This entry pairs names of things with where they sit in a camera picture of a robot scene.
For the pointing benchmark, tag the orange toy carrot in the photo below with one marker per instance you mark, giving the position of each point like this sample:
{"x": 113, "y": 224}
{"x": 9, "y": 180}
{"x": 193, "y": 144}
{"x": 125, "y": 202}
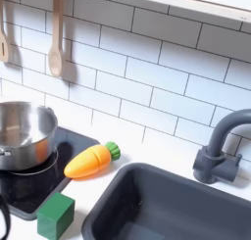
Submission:
{"x": 88, "y": 160}

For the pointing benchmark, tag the steel pot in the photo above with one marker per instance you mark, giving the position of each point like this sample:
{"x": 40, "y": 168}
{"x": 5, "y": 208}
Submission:
{"x": 23, "y": 133}

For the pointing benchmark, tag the green block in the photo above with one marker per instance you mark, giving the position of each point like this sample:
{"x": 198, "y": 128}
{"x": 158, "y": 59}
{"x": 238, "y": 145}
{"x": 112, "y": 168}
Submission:
{"x": 54, "y": 217}

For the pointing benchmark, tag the wooden spoon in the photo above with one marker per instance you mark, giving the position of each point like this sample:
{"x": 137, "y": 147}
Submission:
{"x": 56, "y": 57}

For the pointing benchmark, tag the dark grey tap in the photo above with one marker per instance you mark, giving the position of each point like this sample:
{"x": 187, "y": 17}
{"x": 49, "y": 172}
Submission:
{"x": 212, "y": 162}

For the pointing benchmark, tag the dark grey sink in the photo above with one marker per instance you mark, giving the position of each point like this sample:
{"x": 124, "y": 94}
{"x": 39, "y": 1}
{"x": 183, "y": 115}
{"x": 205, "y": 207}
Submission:
{"x": 170, "y": 211}

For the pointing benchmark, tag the black stove cooktop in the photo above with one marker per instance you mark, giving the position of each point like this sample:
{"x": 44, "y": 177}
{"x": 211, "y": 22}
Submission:
{"x": 29, "y": 191}

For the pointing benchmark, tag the light wooden shelf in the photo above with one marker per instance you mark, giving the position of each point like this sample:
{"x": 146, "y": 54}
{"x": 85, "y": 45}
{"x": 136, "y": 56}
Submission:
{"x": 183, "y": 0}

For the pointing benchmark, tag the slotted wooden spatula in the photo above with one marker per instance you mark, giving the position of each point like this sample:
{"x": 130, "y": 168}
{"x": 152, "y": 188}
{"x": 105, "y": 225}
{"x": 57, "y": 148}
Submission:
{"x": 3, "y": 48}

